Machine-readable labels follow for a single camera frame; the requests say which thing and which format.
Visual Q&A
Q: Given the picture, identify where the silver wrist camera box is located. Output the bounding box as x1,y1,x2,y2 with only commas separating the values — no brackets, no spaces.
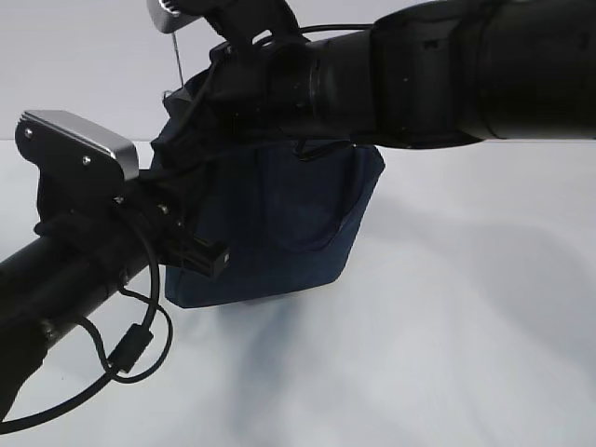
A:
145,0,299,47
15,110,140,221

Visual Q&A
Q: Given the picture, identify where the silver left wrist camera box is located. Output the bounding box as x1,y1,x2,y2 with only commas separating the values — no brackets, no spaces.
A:
15,110,140,221

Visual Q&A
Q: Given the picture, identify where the dark navy insulated lunch bag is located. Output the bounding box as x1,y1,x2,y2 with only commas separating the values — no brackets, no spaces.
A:
152,45,385,308

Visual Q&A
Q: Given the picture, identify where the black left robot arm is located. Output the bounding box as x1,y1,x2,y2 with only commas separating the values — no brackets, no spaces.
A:
1,174,229,434

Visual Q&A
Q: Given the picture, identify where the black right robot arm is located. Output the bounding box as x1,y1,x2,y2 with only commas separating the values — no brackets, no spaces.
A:
208,1,595,149

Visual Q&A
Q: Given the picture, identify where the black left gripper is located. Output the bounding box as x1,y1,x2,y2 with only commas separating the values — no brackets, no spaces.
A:
111,171,229,278

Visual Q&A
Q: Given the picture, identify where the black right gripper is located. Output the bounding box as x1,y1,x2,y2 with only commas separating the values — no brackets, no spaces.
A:
204,41,322,141

